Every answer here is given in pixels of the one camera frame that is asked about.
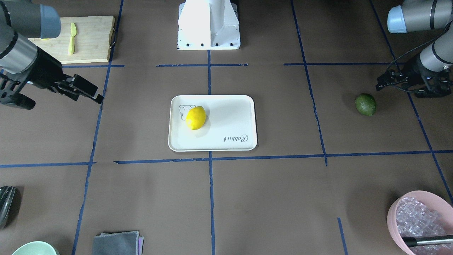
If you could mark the bamboo cutting board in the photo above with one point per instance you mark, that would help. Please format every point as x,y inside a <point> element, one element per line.
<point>91,43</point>

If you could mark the yellow plastic knife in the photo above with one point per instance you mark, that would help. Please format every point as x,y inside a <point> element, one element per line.
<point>73,33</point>

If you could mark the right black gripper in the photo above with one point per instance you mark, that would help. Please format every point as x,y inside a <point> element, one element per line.
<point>45,72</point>

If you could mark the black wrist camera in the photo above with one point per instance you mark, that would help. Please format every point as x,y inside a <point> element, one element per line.
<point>11,95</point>
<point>437,84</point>

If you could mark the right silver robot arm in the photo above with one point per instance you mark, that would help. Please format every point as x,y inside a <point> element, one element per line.
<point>23,62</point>

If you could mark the green lime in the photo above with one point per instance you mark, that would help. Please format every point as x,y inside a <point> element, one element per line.
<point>366,104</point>

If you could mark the metal scoop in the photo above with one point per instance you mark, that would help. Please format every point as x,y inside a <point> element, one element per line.
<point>6,197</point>

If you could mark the yellow lemon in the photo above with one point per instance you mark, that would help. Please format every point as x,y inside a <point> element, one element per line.
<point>195,118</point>

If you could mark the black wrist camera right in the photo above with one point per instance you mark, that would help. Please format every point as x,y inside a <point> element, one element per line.
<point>11,95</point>

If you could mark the grey folded cloth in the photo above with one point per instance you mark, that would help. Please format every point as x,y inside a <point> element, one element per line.
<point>122,243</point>

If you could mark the pink bowl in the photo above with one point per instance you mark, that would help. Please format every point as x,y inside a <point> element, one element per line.
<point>420,214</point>

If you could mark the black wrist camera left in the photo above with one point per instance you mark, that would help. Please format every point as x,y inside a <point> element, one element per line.
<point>437,84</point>

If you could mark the green bowl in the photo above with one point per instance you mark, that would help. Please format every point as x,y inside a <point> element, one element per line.
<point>36,248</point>

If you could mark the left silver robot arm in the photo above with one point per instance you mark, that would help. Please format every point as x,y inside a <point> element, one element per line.
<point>420,15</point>

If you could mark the white pedestal column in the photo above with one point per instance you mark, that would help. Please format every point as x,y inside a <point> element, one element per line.
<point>208,25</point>

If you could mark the cream plastic tray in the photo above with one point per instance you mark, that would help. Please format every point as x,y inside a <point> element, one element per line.
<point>230,124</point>

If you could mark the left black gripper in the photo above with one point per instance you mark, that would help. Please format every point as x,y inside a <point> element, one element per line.
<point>412,69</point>

